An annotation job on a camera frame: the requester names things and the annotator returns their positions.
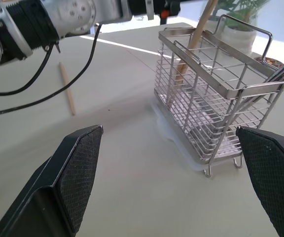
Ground black stand with orange clips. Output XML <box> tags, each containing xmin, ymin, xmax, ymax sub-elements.
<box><xmin>129</xmin><ymin>0</ymin><xmax>182</xmax><ymax>25</ymax></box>

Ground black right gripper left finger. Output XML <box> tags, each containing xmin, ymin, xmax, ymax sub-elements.
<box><xmin>0</xmin><ymin>124</ymin><xmax>104</xmax><ymax>237</ymax></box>

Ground metal wire basket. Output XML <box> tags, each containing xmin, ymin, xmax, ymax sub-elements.
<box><xmin>153</xmin><ymin>14</ymin><xmax>284</xmax><ymax>178</ymax></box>

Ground metal utensil handles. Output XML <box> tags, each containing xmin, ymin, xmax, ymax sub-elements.
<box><xmin>251</xmin><ymin>53</ymin><xmax>284</xmax><ymax>104</ymax></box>

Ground wooden chopstick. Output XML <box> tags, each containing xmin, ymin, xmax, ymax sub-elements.
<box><xmin>59</xmin><ymin>62</ymin><xmax>76</xmax><ymax>116</ymax></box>
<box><xmin>168</xmin><ymin>0</ymin><xmax>219</xmax><ymax>108</ymax></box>

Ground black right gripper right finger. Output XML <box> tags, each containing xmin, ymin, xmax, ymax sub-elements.
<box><xmin>235</xmin><ymin>126</ymin><xmax>284</xmax><ymax>237</ymax></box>

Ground white plastic drip tray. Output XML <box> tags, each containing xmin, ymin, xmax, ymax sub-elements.
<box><xmin>150</xmin><ymin>98</ymin><xmax>244</xmax><ymax>172</ymax></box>

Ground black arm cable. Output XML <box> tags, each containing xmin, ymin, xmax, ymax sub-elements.
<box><xmin>0</xmin><ymin>23</ymin><xmax>102</xmax><ymax>118</ymax></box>

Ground round dish with brown filling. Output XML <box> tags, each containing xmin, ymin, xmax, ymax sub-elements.
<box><xmin>252</xmin><ymin>56</ymin><xmax>284</xmax><ymax>69</ymax></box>

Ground green plant in white pot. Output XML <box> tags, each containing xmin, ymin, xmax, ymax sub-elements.
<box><xmin>206</xmin><ymin>0</ymin><xmax>273</xmax><ymax>58</ymax></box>

